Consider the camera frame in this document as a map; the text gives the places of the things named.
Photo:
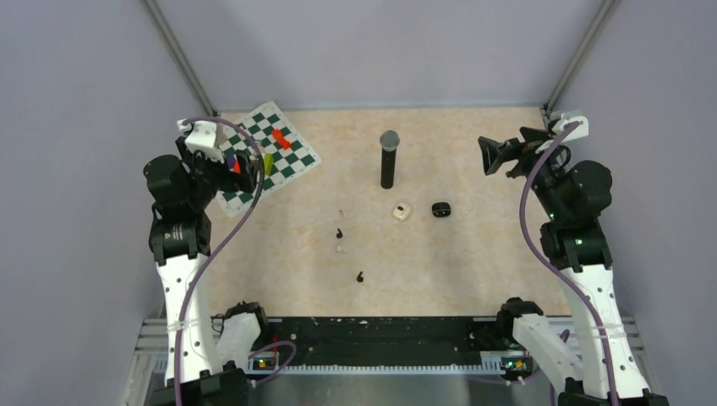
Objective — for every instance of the green white chessboard mat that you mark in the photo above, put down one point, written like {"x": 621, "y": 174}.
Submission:
{"x": 287, "y": 164}

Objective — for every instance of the left corner post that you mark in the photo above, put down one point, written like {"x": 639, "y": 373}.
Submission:
{"x": 178, "y": 56}

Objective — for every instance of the corner post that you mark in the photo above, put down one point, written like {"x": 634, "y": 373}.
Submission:
{"x": 178, "y": 56}
{"x": 579, "y": 56}

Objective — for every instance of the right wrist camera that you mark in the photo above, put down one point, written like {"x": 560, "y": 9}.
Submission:
{"x": 559, "y": 122}

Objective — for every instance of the red block long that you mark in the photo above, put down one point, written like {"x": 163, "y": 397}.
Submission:
{"x": 280, "y": 139}

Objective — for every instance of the black earbud case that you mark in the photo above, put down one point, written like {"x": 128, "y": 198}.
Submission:
{"x": 441, "y": 209}

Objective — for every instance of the right corner post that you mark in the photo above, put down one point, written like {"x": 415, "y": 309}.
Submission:
{"x": 579, "y": 56}

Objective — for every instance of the yellow-green block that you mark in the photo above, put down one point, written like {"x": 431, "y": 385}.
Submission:
{"x": 268, "y": 159}

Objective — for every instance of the white earbud case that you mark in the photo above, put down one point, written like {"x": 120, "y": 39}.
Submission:
{"x": 401, "y": 212}

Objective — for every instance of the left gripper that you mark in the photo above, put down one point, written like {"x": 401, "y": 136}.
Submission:
{"x": 243, "y": 181}

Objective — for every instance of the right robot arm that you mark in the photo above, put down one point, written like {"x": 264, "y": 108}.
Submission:
{"x": 573, "y": 247}

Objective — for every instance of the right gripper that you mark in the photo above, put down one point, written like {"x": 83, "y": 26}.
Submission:
{"x": 533, "y": 138}

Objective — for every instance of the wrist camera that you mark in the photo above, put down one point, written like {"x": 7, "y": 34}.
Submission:
{"x": 559, "y": 122}
{"x": 199, "y": 136}

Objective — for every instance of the black microphone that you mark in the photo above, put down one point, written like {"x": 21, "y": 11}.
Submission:
{"x": 389, "y": 141}

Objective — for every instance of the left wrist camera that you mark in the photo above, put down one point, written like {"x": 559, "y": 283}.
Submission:
{"x": 199, "y": 136}

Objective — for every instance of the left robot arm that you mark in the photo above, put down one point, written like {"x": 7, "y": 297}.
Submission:
{"x": 182, "y": 186}

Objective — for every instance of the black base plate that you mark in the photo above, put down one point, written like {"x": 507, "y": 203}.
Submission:
{"x": 464, "y": 344}

